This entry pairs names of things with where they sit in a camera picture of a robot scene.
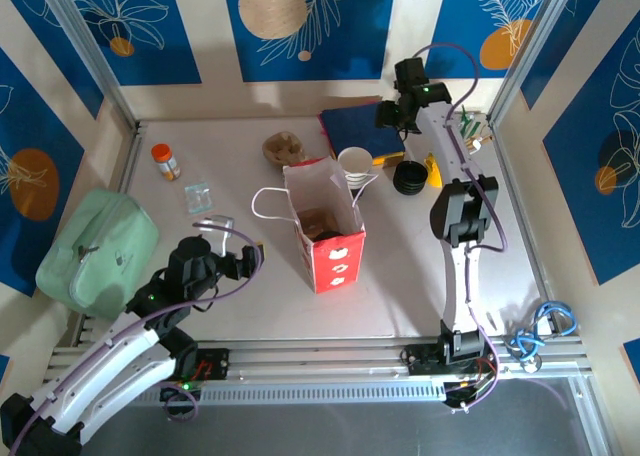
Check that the aluminium frame post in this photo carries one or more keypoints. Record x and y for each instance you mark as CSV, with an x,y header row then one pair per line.
x,y
90,56
525,51

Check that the stack of white paper cups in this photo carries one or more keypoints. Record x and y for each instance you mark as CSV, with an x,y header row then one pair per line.
x,y
354,161

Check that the paper-wrapped wooden stirrer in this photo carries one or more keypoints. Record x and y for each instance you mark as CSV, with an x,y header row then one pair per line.
x,y
481,141

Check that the clear plastic zip bag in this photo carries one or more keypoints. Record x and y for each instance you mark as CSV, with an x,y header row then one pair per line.
x,y
199,198

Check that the mint green zip pouch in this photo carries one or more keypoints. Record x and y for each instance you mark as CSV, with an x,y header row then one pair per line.
x,y
95,246

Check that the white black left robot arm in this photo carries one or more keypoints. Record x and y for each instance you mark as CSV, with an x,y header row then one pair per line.
x,y
110,371

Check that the aluminium side rail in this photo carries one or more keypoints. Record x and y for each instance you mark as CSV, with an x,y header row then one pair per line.
x,y
134,151

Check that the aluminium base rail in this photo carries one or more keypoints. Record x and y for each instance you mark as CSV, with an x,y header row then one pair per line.
x,y
320,363

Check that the orange-lid small bottle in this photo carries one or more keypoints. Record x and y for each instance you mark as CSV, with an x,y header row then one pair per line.
x,y
166,163

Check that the stack of coloured paper napkins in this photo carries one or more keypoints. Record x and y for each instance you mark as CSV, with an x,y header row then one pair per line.
x,y
350,126

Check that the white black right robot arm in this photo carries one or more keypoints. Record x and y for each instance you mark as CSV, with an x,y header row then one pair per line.
x,y
460,286

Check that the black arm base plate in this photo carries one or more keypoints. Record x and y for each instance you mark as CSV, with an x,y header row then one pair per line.
x,y
212,365
422,361

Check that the red white paper gift bag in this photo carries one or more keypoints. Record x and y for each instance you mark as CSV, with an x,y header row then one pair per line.
x,y
335,266

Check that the stacked cardboard cup carriers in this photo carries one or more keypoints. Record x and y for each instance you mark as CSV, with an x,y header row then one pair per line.
x,y
281,148

